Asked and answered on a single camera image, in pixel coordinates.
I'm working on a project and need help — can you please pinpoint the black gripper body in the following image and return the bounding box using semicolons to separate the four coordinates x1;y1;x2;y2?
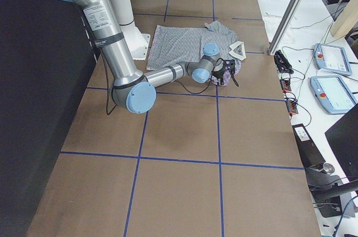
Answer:
214;64;228;85

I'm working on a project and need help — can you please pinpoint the striped polo shirt white collar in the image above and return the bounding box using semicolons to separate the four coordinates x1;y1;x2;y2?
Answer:
147;21;246;86

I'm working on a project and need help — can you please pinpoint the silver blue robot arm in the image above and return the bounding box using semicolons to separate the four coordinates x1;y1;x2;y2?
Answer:
62;0;225;113

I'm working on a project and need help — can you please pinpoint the black connector bundle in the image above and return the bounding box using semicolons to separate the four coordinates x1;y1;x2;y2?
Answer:
274;50;294;74

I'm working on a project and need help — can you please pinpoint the orange black terminal block strip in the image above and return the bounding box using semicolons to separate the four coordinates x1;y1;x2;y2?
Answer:
279;78;298;117

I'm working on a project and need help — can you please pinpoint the upper blue teach pendant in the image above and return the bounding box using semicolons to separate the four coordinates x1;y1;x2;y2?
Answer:
314;43;352;76

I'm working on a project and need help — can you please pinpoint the blue teach pendant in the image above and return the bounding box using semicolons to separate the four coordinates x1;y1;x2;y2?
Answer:
309;75;357;115
314;43;352;76

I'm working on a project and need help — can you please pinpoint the lower blue teach pendant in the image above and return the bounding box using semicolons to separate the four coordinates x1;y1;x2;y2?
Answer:
309;75;357;115

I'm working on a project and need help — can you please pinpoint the black box with white label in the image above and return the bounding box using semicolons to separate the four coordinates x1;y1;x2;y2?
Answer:
292;124;326;168

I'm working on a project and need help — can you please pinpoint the black monitor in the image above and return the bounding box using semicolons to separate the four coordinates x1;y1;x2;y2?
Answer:
325;105;358;181

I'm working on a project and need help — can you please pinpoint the wooden beam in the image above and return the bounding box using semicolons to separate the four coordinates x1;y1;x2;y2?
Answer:
330;0;357;37

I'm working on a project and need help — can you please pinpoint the silver round knob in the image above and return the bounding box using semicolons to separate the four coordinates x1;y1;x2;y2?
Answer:
322;162;335;174

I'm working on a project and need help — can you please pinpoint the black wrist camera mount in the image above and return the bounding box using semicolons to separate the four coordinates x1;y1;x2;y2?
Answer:
224;59;236;75

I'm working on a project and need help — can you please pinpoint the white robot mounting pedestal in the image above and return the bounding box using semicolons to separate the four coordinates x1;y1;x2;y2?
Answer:
110;0;150;60

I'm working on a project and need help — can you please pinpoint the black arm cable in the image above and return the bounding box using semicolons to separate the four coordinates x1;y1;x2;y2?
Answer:
81;10;240;116

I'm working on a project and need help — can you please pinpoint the aluminium frame post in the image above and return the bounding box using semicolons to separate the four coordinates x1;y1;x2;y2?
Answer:
268;0;301;55

